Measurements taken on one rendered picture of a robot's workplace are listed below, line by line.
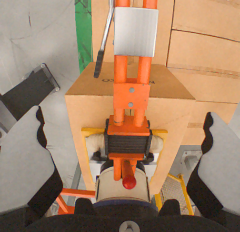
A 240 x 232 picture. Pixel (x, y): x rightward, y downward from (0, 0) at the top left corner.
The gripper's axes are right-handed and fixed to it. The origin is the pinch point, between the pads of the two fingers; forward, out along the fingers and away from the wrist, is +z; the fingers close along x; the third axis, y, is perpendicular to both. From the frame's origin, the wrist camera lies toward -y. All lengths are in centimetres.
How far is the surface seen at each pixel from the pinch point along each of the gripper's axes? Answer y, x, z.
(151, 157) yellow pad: 33.4, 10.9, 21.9
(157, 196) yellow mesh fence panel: 155, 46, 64
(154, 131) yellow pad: 24.5, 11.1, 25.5
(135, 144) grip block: 16.9, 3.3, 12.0
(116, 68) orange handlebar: 0.8, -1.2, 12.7
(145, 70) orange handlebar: 0.8, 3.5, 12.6
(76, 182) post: 135, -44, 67
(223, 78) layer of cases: 17, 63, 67
